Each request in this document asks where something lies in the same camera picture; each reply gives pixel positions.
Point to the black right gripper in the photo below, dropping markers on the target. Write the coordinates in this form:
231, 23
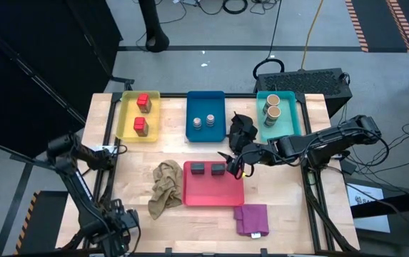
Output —
250, 155

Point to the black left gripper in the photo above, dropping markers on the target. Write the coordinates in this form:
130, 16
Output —
122, 223

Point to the black spice tin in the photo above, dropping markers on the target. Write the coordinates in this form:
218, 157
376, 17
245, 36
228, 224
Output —
218, 169
197, 168

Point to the silver metal weight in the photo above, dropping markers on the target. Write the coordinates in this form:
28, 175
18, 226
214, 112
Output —
210, 120
197, 123

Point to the red-lid paprika tin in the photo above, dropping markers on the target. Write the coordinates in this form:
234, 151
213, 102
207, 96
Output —
141, 125
143, 103

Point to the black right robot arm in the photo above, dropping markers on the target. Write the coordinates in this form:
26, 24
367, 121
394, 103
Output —
332, 141

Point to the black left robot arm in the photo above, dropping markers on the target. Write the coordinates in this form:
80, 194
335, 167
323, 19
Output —
83, 189

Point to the pink plastic bin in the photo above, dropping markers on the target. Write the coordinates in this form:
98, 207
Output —
213, 189

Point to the black cloth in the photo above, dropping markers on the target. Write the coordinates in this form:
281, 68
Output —
241, 130

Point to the tan cloth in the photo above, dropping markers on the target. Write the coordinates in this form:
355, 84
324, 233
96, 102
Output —
166, 185

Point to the purple cloth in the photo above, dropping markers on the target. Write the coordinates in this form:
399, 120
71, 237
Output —
252, 219

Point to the blue plastic bin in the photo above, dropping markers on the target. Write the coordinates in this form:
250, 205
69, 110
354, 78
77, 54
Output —
207, 103

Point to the teal plastic bin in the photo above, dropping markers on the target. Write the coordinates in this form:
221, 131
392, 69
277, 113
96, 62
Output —
286, 128

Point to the black mat striped edge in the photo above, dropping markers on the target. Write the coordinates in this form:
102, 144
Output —
47, 221
404, 25
357, 25

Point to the yellow plastic bin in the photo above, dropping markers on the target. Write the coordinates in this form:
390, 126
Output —
154, 135

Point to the black power brick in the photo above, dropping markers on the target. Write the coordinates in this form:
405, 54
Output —
349, 167

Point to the white printed sheet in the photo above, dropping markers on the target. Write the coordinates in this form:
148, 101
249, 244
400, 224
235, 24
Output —
368, 214

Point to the black pole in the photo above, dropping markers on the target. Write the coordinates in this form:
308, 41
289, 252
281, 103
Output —
154, 32

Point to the black beam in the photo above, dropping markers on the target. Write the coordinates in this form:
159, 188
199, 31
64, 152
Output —
404, 200

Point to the black room divider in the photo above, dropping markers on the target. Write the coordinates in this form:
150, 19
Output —
29, 53

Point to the black aluminium table frame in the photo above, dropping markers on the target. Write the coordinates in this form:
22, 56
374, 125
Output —
173, 95

